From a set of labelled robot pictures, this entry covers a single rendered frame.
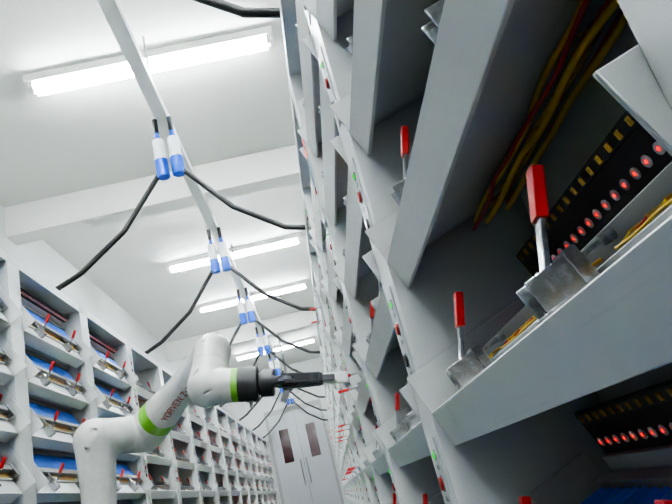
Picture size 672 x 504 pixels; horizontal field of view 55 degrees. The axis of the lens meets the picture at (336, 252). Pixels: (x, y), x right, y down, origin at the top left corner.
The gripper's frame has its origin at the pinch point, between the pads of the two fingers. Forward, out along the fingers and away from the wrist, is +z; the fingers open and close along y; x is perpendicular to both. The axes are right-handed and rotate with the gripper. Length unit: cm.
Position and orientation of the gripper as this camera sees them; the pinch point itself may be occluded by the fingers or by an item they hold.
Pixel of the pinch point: (335, 377)
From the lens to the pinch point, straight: 177.9
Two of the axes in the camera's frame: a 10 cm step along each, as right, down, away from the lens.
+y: 0.0, -3.5, -9.4
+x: -0.7, -9.3, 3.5
